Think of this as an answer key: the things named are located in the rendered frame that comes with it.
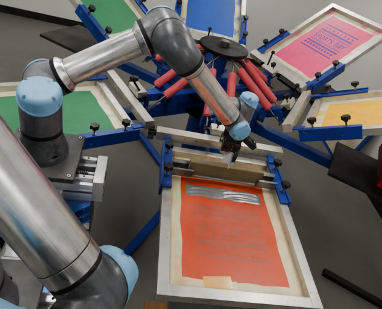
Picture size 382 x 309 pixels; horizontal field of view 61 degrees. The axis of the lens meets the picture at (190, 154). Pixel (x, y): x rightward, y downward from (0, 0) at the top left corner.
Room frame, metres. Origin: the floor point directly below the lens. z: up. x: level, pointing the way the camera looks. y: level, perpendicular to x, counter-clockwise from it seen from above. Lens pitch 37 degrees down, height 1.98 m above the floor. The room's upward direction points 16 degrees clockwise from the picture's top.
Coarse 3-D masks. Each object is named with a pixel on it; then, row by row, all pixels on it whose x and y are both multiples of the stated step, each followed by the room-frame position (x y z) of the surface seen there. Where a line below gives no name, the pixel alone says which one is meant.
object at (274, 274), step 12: (252, 192) 1.20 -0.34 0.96; (228, 204) 1.07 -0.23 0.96; (240, 204) 1.09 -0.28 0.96; (252, 204) 1.11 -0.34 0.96; (264, 204) 1.14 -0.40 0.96; (264, 216) 1.06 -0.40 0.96; (264, 228) 0.99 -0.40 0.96; (264, 240) 0.92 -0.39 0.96; (276, 240) 0.94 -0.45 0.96; (276, 252) 0.88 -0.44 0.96; (240, 264) 0.77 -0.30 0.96; (252, 264) 0.79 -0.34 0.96; (264, 264) 0.80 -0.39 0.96; (276, 264) 0.82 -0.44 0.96; (240, 276) 0.72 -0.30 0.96; (252, 276) 0.74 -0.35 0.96; (264, 276) 0.75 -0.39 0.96; (276, 276) 0.77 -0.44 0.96
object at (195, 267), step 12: (192, 180) 1.15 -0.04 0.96; (204, 180) 1.18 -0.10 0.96; (192, 204) 1.00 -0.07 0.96; (204, 204) 1.03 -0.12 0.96; (216, 204) 1.05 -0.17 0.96; (180, 216) 0.92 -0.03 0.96; (192, 216) 0.94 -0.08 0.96; (192, 228) 0.88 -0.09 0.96; (192, 240) 0.82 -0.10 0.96; (192, 252) 0.77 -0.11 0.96; (192, 264) 0.71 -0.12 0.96; (204, 264) 0.73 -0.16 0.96; (216, 264) 0.74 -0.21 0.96; (228, 264) 0.76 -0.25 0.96; (192, 276) 0.67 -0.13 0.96; (216, 276) 0.70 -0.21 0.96; (228, 276) 0.71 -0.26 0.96
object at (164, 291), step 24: (264, 168) 1.39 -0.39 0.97; (168, 192) 1.00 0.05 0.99; (168, 216) 0.87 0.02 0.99; (288, 216) 1.06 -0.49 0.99; (168, 240) 0.76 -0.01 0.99; (288, 240) 0.95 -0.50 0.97; (168, 264) 0.66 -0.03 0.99; (168, 288) 0.58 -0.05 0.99; (192, 288) 0.60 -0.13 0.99; (312, 288) 0.73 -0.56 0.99
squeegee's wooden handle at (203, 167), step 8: (192, 160) 1.17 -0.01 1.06; (200, 160) 1.19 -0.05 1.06; (192, 168) 1.16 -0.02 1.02; (200, 168) 1.17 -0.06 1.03; (208, 168) 1.17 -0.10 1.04; (216, 168) 1.18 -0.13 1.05; (224, 168) 1.19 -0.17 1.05; (232, 168) 1.20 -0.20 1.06; (240, 168) 1.21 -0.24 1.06; (248, 168) 1.23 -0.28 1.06; (216, 176) 1.18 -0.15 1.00; (224, 176) 1.19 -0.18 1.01; (232, 176) 1.20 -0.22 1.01; (240, 176) 1.21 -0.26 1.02; (248, 176) 1.21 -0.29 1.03; (256, 176) 1.22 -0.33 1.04
